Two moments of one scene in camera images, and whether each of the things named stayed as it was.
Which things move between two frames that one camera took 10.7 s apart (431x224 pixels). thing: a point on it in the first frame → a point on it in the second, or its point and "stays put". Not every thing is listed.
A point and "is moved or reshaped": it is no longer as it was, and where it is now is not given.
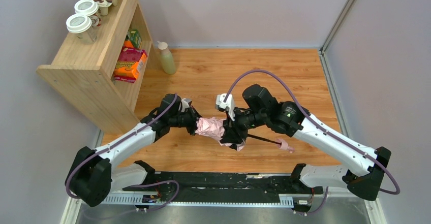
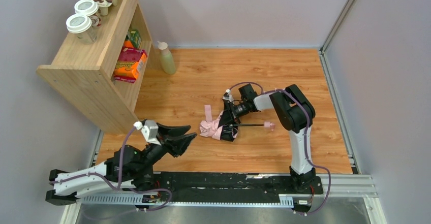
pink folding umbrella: [215, 129] is moved or reshaped
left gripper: [193, 120] → [163, 140]
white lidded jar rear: [90, 8] stays put
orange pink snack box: [130, 64] stays put
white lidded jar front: [81, 25] stays put
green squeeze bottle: [167, 58] stays put
